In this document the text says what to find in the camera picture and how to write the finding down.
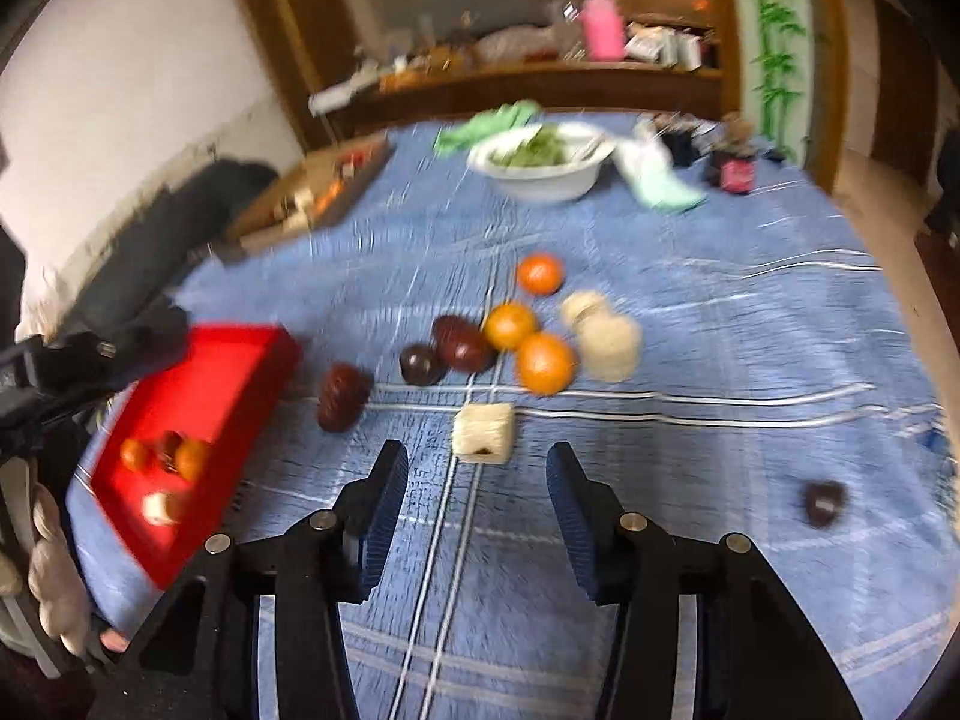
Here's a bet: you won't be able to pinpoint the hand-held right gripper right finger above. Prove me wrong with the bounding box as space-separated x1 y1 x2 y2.
546 441 863 720

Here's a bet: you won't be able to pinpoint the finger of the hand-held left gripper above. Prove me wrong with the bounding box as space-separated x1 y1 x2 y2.
34 306 188 395

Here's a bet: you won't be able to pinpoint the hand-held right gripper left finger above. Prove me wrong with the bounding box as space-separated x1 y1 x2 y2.
90 439 410 720

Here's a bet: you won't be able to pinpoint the red tray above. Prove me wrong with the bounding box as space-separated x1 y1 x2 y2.
66 322 301 592

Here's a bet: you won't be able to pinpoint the beige rough cube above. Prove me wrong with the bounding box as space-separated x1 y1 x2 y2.
451 403 517 464

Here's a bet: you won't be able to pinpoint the round beige rough chunk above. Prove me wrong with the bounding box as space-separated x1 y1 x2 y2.
577 313 642 383

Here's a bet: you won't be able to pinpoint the small beige rough chunk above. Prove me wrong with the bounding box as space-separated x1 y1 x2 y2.
561 291 610 329

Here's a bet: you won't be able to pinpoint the person's left hand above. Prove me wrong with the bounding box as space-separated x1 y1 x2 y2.
26 484 95 657

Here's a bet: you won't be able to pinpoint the black sofa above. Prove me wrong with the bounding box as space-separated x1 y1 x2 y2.
45 157 278 350

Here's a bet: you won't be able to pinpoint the blue plaid tablecloth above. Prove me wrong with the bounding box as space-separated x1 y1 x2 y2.
66 112 947 720

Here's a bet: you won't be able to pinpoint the cardboard box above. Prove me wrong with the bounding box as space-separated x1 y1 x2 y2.
217 131 395 267

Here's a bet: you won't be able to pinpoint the maroon clothing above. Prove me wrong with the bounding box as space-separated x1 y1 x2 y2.
0 637 98 720

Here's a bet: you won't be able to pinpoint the white tray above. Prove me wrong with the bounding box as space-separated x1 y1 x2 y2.
309 75 391 115

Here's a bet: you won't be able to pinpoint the white bowl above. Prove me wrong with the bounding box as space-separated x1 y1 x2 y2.
467 122 617 203

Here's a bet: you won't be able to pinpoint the pale green cloth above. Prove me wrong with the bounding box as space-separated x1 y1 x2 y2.
611 120 707 211

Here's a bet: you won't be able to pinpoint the green leafy vegetables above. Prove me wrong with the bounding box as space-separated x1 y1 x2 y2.
491 127 578 168

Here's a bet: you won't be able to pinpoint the dark red jar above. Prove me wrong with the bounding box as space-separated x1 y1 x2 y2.
716 150 757 196

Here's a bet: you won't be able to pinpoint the black container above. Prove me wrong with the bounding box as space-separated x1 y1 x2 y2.
660 116 702 166

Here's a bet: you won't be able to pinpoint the wooden sideboard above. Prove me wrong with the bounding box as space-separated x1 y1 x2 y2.
307 52 725 140

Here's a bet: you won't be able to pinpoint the plastic bag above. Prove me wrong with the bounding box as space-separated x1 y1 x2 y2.
476 24 571 65

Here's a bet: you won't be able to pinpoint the white boxes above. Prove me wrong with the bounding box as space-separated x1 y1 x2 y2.
626 22 713 72

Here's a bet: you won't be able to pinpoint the pink bottle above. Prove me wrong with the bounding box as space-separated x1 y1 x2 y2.
579 0 627 61

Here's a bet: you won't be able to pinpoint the dark wooden door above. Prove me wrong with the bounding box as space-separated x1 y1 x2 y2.
870 0 942 188

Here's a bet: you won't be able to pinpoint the bamboo wall sticker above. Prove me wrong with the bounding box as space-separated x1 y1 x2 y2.
739 0 815 158

